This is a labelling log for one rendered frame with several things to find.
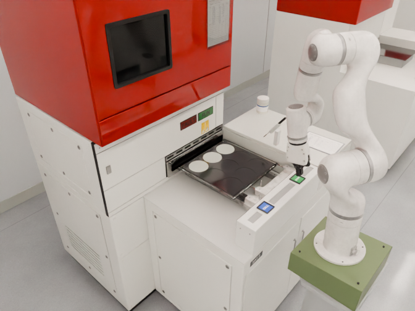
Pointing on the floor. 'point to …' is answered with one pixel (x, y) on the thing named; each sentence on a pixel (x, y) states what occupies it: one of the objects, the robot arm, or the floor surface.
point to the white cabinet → (226, 263)
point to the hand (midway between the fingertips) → (299, 171)
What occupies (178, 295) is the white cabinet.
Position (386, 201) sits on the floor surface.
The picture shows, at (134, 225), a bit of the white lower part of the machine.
